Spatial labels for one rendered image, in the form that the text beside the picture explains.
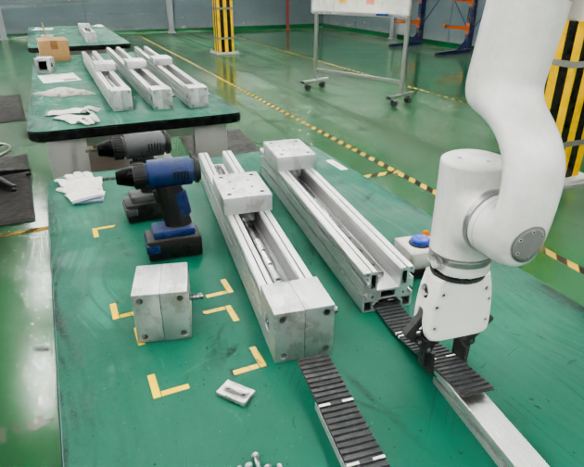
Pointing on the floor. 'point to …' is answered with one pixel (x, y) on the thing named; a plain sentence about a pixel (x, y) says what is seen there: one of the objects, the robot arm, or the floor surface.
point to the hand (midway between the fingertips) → (443, 355)
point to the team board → (402, 9)
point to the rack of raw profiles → (447, 28)
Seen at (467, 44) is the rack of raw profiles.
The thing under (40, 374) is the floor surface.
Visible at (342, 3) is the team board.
